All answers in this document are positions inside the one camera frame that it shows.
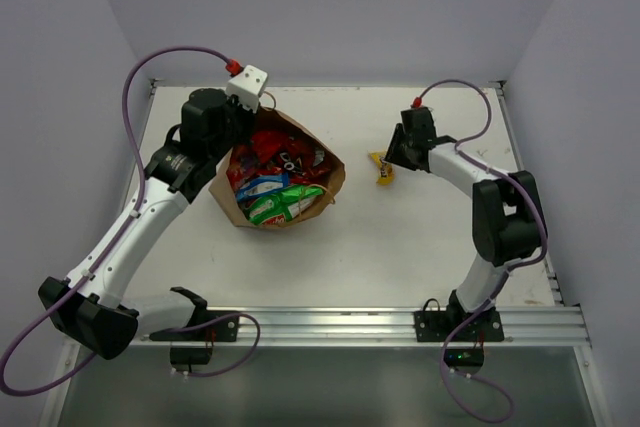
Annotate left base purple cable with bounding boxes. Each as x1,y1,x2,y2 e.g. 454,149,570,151
172,313,263,379

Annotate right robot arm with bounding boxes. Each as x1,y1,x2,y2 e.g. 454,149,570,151
385,107,547,340

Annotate yellow M&M candy pack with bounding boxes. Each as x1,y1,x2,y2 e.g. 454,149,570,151
369,151,395,186

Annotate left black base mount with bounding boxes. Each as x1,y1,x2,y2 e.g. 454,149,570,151
149,310,240,373

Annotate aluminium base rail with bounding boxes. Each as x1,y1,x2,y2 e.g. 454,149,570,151
134,304,591,348

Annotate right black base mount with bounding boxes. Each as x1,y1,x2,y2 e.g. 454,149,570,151
413,296,502,373

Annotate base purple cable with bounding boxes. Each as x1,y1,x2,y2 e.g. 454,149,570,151
172,313,263,379
439,316,514,423

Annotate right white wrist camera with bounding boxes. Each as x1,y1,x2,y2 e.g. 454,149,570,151
411,96,424,109

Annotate red Doritos chip bag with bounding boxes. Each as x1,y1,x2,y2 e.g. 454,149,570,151
251,130,332,185

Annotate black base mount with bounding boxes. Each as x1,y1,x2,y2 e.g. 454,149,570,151
413,296,502,373
149,310,240,373

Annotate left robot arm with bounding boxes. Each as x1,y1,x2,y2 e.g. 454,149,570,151
38,87,260,360

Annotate brown paper bag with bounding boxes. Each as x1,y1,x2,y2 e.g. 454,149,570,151
209,107,346,230

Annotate blue white snack pack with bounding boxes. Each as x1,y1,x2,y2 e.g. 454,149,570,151
235,173,290,203

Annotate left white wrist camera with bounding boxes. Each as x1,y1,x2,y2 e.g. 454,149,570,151
225,60,268,113

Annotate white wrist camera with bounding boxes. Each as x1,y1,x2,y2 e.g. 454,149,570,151
225,60,268,113
411,96,424,109

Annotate green chip bag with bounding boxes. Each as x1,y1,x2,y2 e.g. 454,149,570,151
244,185,324,226

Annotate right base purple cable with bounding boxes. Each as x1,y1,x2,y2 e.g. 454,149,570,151
439,316,514,423

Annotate red Skittles candy pack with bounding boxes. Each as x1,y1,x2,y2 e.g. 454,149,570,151
226,144,263,193

